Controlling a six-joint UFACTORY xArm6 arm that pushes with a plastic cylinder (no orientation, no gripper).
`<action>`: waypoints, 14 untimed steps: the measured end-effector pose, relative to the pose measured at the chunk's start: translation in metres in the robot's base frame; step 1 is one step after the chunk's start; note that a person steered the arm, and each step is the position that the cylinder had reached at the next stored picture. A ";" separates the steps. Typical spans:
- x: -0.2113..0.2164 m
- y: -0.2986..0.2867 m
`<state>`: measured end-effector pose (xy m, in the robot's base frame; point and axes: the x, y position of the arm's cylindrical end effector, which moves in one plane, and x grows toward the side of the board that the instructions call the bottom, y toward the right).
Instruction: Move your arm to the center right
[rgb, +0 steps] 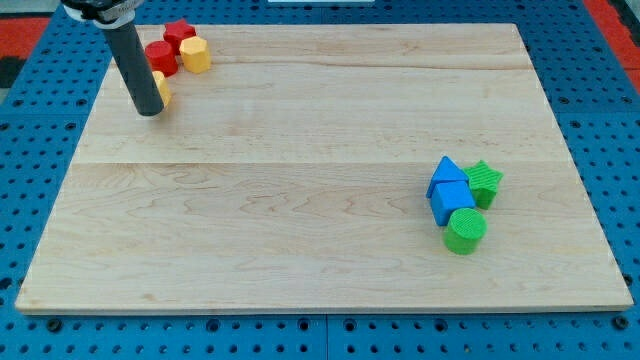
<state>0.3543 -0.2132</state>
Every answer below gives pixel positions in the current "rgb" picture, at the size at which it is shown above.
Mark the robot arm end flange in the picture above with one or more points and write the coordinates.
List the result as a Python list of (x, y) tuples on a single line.
[(106, 14)]

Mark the light wooden board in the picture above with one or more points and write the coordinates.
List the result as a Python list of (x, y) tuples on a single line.
[(291, 178)]

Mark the blue triangle block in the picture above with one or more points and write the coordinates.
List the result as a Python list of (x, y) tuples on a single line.
[(446, 171)]

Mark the blue cube block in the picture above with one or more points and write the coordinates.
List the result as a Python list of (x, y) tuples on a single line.
[(448, 197)]

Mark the green cylinder block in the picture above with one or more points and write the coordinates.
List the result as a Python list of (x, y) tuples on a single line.
[(464, 231)]

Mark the green star block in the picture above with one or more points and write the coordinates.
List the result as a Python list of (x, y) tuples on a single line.
[(484, 183)]

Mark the yellow octagon block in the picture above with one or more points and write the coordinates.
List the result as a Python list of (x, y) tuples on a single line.
[(195, 54)]

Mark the yellow block behind rod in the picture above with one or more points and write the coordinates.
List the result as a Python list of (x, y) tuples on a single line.
[(162, 86)]

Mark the red cylinder block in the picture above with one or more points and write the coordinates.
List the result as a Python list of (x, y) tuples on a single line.
[(161, 57)]

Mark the red star block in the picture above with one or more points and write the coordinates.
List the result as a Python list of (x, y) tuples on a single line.
[(177, 31)]

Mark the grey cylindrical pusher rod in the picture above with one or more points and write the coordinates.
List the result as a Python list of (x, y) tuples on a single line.
[(128, 53)]

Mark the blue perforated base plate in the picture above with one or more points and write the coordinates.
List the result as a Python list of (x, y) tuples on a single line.
[(585, 52)]

